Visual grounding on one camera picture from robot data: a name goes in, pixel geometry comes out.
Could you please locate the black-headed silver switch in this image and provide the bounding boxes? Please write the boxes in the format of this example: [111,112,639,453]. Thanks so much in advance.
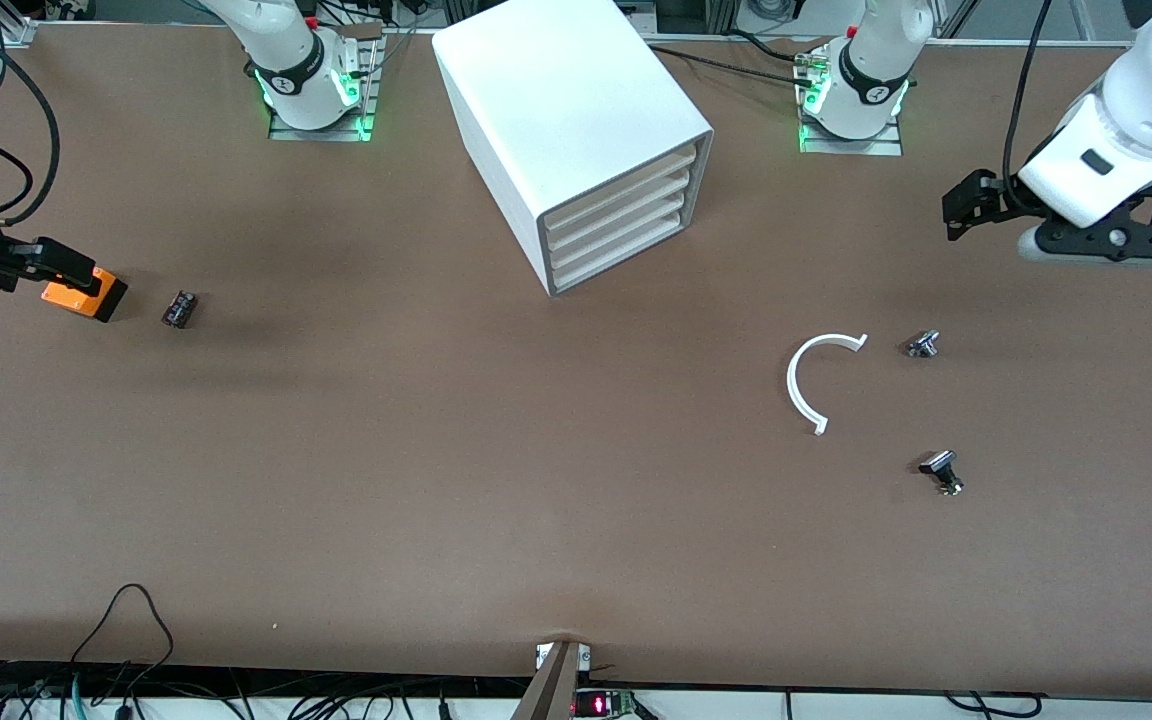
[918,450,965,497]

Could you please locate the looped black cable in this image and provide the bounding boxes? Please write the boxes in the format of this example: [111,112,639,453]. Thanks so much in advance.
[66,583,177,691]

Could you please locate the orange box with black base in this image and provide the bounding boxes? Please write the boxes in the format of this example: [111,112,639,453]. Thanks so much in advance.
[41,265,129,323]

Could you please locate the white curved plastic ring piece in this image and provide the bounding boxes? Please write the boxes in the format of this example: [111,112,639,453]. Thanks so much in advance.
[786,332,869,437]

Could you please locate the black cable under table edge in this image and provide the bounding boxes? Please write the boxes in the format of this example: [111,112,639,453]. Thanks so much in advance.
[941,692,1047,719]

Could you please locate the brown camera mount post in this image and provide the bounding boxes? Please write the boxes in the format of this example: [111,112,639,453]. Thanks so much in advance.
[511,640,582,720]

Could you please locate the black cable behind cabinet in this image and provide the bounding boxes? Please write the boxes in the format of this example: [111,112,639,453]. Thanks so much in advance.
[648,30,822,89]

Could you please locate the device with red LED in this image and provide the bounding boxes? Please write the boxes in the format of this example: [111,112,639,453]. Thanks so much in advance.
[573,688,637,719]

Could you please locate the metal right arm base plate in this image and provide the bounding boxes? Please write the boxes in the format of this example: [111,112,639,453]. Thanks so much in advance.
[268,35,382,143]

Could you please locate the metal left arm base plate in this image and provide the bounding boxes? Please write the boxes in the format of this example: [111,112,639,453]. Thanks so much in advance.
[798,55,905,156]

